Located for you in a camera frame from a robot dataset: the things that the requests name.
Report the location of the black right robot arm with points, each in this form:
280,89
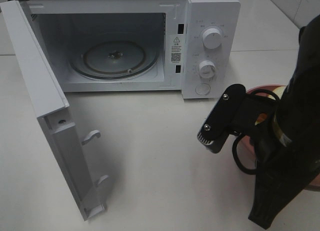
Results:
306,77

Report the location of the toy sandwich with lettuce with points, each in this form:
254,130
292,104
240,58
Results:
278,91

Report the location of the white microwave knob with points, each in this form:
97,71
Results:
207,69
212,38

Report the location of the round white door button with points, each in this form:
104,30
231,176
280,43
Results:
203,89

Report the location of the white microwave oven body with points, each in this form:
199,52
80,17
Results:
67,26

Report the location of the upper white microwave knob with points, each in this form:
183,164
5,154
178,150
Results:
212,38

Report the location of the white warning label sticker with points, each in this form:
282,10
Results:
176,48

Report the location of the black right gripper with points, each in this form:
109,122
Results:
286,137

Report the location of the glass microwave turntable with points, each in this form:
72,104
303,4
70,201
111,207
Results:
113,60

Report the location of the pink plastic plate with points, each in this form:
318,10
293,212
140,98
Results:
247,145

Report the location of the lower white microwave knob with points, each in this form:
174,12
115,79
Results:
207,69

